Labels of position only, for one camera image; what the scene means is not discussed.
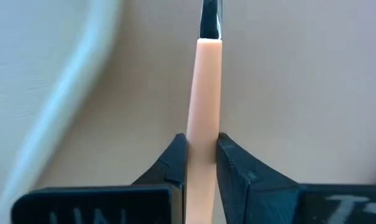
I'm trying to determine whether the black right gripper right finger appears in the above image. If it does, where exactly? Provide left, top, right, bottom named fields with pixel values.
left=216, top=132, right=376, bottom=224

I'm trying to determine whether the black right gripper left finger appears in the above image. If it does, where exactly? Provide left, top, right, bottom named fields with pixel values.
left=10, top=133, right=188, bottom=224

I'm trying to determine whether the cream rectangular tray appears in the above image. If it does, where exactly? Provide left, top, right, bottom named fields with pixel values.
left=0, top=0, right=125, bottom=224

